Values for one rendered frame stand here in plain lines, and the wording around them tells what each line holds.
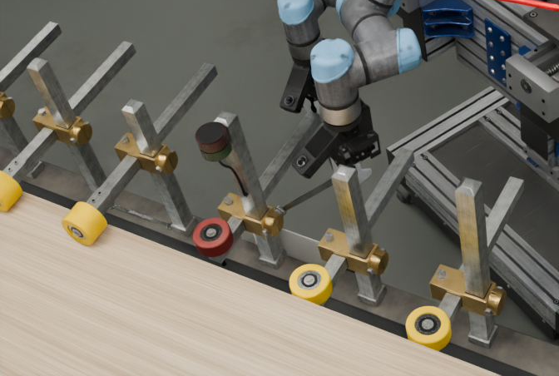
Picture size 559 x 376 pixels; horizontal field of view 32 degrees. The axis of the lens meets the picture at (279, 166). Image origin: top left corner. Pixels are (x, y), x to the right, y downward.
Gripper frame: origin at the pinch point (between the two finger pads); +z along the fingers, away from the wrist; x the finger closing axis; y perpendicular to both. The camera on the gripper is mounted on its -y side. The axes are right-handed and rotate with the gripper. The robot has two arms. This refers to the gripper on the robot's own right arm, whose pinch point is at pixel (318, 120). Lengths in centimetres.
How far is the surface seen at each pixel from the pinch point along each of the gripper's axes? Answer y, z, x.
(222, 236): -42.2, -8.0, -2.8
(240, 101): 65, 83, 87
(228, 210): -33.6, -4.4, 2.4
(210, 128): -35.5, -33.5, -3.4
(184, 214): -31.9, 6.7, 19.3
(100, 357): -76, -7, 4
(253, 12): 111, 83, 110
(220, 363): -67, -7, -18
